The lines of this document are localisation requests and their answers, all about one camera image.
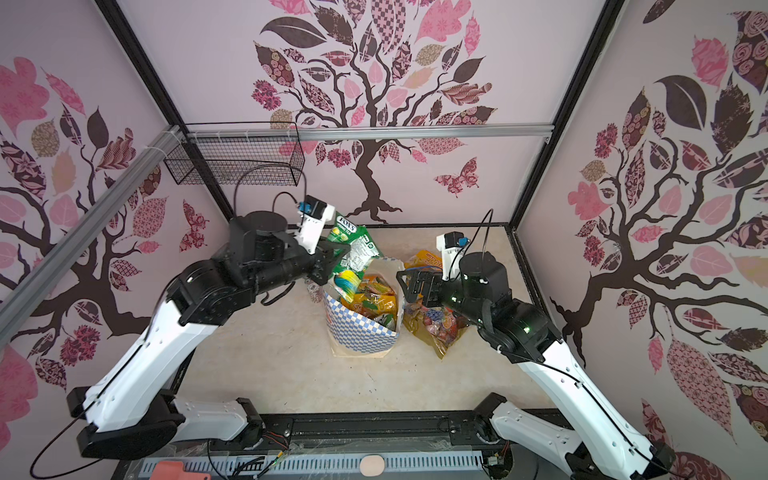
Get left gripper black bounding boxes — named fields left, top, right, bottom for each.
left=248, top=230, right=347, bottom=295

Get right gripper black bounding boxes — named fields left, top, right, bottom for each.
left=396, top=266, right=488, bottom=329

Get yellow orange snack bag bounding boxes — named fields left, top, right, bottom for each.
left=404, top=250, right=442, bottom=271

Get green snack bag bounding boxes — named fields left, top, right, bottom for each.
left=327, top=214, right=381, bottom=278

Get yellow chips bag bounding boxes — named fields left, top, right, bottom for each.
left=348, top=274, right=398, bottom=331

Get gold candy bag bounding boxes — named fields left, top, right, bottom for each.
left=403, top=302, right=469, bottom=359

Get blue checkered paper bag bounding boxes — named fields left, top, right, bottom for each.
left=322, top=258, right=405, bottom=359

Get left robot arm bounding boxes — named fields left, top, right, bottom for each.
left=67, top=199, right=349, bottom=460

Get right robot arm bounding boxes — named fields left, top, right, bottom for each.
left=396, top=252, right=675, bottom=479

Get metal tongs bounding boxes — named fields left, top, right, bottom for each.
left=304, top=279, right=324, bottom=303

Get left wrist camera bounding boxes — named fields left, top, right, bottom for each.
left=296, top=195, right=336, bottom=254

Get black wire basket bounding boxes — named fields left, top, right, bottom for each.
left=165, top=120, right=305, bottom=186

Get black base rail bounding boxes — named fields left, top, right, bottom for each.
left=111, top=407, right=631, bottom=480

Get grey cable duct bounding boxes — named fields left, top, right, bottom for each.
left=175, top=451, right=484, bottom=477

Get aluminium rail left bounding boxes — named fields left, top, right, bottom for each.
left=1, top=125, right=182, bottom=345

